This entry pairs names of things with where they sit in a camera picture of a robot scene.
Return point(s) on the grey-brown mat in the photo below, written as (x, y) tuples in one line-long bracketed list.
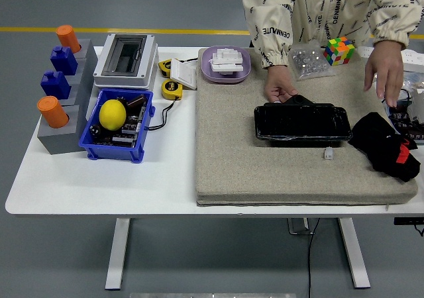
[(232, 145)]

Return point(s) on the stack of white switch parts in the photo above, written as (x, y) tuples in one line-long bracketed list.
[(227, 59)]

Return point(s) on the person's right forearm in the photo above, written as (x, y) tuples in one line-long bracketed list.
[(270, 36)]

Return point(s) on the grey metal part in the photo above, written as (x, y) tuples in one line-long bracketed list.
[(418, 106)]

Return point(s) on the yellow tape measure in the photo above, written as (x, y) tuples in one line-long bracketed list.
[(171, 89), (164, 67)]

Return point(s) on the grey stepped block holder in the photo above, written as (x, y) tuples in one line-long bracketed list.
[(59, 142)]

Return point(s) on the purple dish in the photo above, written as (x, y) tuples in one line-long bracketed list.
[(207, 73)]

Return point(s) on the person's left hand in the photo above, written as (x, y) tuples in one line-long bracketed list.
[(386, 69)]

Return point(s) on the black rag with red tag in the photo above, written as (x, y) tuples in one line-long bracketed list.
[(374, 135)]

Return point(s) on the orange cylinder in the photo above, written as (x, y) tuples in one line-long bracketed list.
[(68, 38), (53, 112)]

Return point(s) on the person's right hand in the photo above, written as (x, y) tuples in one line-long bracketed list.
[(278, 84)]

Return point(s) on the black glossy panel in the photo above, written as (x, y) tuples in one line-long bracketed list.
[(298, 122)]

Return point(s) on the metal bracket under table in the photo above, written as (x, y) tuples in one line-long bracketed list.
[(298, 228)]

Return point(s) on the white table leg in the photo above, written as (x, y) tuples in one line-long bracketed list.
[(116, 258), (356, 258)]

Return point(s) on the blue tray of components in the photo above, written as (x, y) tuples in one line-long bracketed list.
[(409, 126)]

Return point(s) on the small white connector plug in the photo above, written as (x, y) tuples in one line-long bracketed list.
[(328, 152)]

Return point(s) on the clear bag of metal nuts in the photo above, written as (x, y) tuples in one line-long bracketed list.
[(309, 63)]

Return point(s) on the blue block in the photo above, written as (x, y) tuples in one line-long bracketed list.
[(55, 85), (64, 61)]

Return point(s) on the colourful puzzle cube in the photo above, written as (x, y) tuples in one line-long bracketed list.
[(338, 51)]

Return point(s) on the grey electrical enclosure box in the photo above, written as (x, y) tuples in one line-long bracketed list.
[(145, 63)]

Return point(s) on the white wall switch plate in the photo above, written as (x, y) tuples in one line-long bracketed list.
[(183, 74)]

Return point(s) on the dark electronic parts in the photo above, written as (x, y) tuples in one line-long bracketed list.
[(129, 129)]

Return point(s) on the black table control box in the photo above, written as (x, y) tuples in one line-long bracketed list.
[(409, 221)]

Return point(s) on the clear plastic bag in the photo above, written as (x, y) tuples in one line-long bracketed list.
[(414, 79)]

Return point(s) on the yellow lemon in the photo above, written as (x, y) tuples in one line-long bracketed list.
[(112, 114)]

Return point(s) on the blue plastic bin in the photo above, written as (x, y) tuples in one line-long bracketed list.
[(112, 152)]

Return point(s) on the white power strip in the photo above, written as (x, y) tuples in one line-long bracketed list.
[(412, 59)]

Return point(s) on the person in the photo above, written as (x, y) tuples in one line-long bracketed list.
[(324, 6)]

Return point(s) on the person's left forearm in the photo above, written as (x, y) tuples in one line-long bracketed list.
[(397, 23)]

